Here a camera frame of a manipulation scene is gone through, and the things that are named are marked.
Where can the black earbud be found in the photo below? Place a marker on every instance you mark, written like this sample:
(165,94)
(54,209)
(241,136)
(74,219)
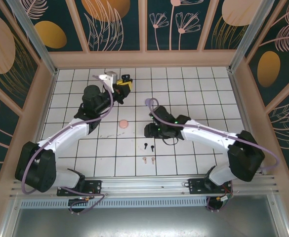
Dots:
(152,148)

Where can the black screw pegs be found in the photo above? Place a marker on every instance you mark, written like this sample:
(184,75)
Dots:
(146,145)

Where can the pink earbud charging case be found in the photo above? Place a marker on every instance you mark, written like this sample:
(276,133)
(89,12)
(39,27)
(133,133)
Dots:
(123,124)

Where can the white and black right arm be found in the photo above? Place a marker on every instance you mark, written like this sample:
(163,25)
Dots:
(208,135)

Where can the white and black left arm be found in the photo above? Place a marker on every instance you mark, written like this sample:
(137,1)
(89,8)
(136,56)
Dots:
(67,133)

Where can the round black base electronics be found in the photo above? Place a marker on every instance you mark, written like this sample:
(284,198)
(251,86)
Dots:
(78,206)
(218,203)

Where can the grey metal front panel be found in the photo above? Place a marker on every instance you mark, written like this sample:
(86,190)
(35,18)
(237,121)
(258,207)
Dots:
(144,222)

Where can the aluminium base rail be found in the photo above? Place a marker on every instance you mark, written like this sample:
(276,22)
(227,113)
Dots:
(144,185)

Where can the aluminium corner post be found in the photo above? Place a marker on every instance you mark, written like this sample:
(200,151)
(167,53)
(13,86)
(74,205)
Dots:
(246,37)
(36,42)

